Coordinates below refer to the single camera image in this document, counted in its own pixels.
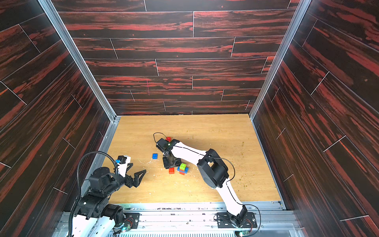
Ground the green square lego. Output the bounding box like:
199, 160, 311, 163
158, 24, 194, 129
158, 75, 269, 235
179, 164, 187, 171

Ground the blue long lego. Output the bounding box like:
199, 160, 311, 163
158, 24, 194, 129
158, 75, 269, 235
177, 167, 189, 174

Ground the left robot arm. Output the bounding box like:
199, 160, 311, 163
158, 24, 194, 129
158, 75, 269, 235
67, 164, 147, 237

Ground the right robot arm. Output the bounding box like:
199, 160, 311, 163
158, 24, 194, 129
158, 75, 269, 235
156, 138, 248, 228

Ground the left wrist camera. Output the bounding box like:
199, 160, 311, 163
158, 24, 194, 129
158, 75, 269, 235
116, 155, 131, 177

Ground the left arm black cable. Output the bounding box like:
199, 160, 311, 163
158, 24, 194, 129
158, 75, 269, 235
67, 150, 119, 237

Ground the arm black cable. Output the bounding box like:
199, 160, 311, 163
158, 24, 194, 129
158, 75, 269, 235
67, 150, 119, 237
153, 132, 263, 235

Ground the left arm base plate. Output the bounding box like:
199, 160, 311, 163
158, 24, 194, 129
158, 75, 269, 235
114, 212, 141, 230

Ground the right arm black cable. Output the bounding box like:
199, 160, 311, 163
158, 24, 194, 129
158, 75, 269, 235
153, 132, 263, 235

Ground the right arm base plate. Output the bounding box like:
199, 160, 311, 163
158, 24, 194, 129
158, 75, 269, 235
214, 212, 258, 229

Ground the aluminium front rail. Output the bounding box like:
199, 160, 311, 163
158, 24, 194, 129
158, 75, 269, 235
52, 202, 306, 237

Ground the left aluminium corner post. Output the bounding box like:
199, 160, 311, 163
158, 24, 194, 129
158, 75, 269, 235
38, 0, 120, 123

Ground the aluminium corner post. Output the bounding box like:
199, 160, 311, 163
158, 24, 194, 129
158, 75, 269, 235
248, 0, 313, 120
38, 0, 120, 123

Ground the right aluminium corner post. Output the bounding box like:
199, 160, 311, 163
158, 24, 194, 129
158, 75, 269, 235
248, 0, 313, 120

